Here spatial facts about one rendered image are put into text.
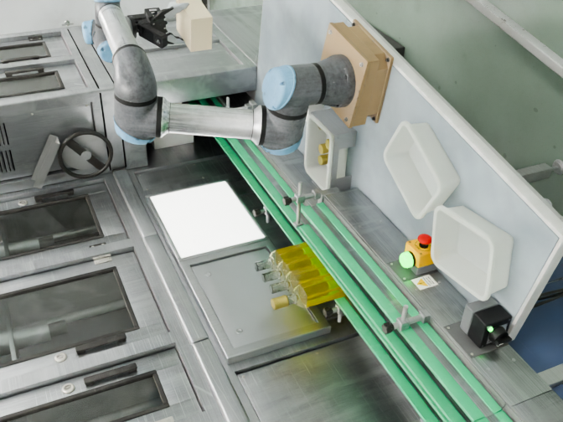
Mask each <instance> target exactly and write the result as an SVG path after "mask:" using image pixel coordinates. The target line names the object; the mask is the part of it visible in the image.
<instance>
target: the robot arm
mask: <svg viewBox="0 0 563 422"><path fill-rule="evenodd" d="M120 1H121V0H94V2H95V16H96V19H92V20H89V21H84V22H83V23H82V33H83V37H84V40H85V42H86V43H87V44H94V45H95V47H96V49H97V53H98V54H99V55H100V57H101V58H102V59H103V60H104V61H106V62H108V63H112V64H113V66H114V116H113V120H114V123H115V130H116V134H117V135H118V136H119V137H121V139H123V140H124V141H126V142H130V143H132V144H137V145H145V144H147V143H151V142H152V141H153V140H154V139H155V137H163V136H165V135H166V134H167V133H177V134H187V135H198V136H218V137H228V138H240V139H250V140H252V141H253V142H254V143H255V144H256V145H258V146H261V147H262V148H263V150H264V151H266V152H269V153H270V154H272V155H278V156H281V155H287V154H290V153H292V152H294V151H295V150H297V149H298V148H299V146H300V143H301V140H302V137H303V130H304V126H305V122H306V118H307V111H308V107H309V106H311V105H318V104H322V105H326V106H332V107H335V108H341V107H346V106H348V105H349V104H350V103H351V102H352V100H353V98H354V93H355V87H356V80H355V74H354V68H353V66H352V64H351V62H350V61H349V59H348V58H347V57H346V56H345V55H343V54H334V55H331V56H329V57H327V58H326V59H323V60H321V61H319V62H317V63H311V64H294V65H287V64H285V65H282V66H279V67H274V68H272V69H270V70H269V71H268V72H267V73H266V75H265V78H264V80H263V83H262V92H263V95H262V98H263V101H264V103H265V105H259V106H257V107H256V108H255V109H254V110H247V109H237V108H228V107H218V106H208V105H190V104H179V103H170V102H168V101H167V99H166V98H165V97H164V96H158V88H157V81H156V78H155V75H154V72H153V70H152V66H151V64H150V61H149V59H148V57H147V54H146V52H145V50H144V49H143V48H142V47H141V46H139V45H138V44H137V41H136V40H135V38H136V37H137V33H138V35H139V36H140V37H142V38H144V39H146V40H147V41H149V42H151V43H153V44H155V45H157V46H158V47H160V48H161V49H163V48H164V47H166V46H168V44H185V42H184V40H183V39H181V38H180V37H178V36H176V35H175V34H173V33H168V31H167V29H166V24H168V22H167V21H164V19H165V18H169V19H171V18H173V17H174V15H175V14H176V13H180V12H181V11H182V10H184V9H186V8H187V6H188V5H189V3H180V4H178V3H176V2H174V1H172V2H170V3H169V5H168V8H165V9H162V10H160V8H145V9H144V13H141V14H133V15H127V16H124V14H123V12H122V10H121V6H120ZM149 9H157V10H156V11H149ZM152 12H154V13H152Z"/></svg>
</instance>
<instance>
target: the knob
mask: <svg viewBox="0 0 563 422"><path fill-rule="evenodd" d="M488 339H489V340H490V341H491V342H493V343H494V344H495V345H497V346H500V345H503V344H505V343H508V342H511V341H512V338H511V337H510V336H509V334H508V333H507V332H506V331H505V329H504V327H496V328H494V329H493V330H492V331H491V332H490V334H489V336H488Z"/></svg>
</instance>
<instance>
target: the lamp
mask: <svg viewBox="0 0 563 422"><path fill-rule="evenodd" d="M400 263H401V265H402V266H403V267H405V268H409V267H413V266H415V264H416V258H415V256H414V254H413V253H412V252H411V251H406V252H404V253H402V254H401V255H400Z"/></svg>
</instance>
